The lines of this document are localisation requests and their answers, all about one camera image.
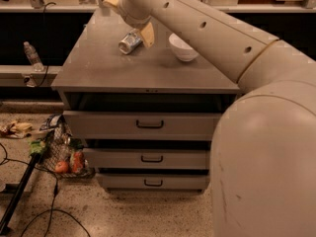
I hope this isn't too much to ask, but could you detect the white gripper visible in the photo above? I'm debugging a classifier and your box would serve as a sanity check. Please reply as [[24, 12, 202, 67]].
[[103, 0, 155, 48]]

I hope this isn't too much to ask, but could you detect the silver redbull can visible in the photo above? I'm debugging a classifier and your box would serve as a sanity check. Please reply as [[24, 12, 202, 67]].
[[118, 29, 142, 55]]

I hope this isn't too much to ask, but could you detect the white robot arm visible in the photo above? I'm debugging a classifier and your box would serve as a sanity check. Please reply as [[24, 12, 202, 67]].
[[104, 0, 316, 237]]

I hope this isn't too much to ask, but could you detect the white ceramic bowl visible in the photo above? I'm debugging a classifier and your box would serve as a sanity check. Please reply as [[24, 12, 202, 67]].
[[169, 34, 198, 62]]

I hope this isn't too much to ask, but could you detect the grey drawer cabinet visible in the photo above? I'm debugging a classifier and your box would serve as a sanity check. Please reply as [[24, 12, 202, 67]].
[[52, 11, 239, 179]]

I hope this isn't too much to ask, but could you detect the clear plastic water bottle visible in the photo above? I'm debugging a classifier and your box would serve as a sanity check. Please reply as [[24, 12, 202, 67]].
[[24, 41, 44, 72]]

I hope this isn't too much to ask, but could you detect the top grey drawer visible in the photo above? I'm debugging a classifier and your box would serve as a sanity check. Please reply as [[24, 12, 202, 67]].
[[63, 111, 220, 141]]

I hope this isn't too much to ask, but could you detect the grey drawer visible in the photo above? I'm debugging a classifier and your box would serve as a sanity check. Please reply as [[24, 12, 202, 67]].
[[96, 174, 209, 191], [63, 111, 220, 141], [83, 148, 210, 170]]

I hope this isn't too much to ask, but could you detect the middle grey drawer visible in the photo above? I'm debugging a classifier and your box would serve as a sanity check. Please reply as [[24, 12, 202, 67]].
[[83, 148, 210, 170]]

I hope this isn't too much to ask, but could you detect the red snack bag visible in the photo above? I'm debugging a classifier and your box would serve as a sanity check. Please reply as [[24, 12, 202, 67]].
[[70, 151, 85, 174]]

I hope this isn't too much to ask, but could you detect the green snack bag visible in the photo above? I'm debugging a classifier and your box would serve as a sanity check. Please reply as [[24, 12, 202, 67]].
[[30, 139, 46, 156]]

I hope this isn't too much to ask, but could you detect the crumpled snack wrapper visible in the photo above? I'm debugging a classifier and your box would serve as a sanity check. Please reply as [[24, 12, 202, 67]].
[[0, 120, 33, 139]]

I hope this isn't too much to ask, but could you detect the red apple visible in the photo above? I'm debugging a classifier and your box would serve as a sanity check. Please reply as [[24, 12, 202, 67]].
[[54, 161, 69, 174]]

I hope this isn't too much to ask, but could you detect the bottom grey drawer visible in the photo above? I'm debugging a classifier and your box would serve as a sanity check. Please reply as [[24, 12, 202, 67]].
[[96, 174, 209, 191]]

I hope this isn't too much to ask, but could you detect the black metal pole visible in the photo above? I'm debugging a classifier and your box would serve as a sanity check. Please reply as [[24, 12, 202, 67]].
[[0, 154, 40, 237]]

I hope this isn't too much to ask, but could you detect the black floor cable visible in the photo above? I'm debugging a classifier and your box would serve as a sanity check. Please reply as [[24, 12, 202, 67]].
[[0, 142, 92, 237]]

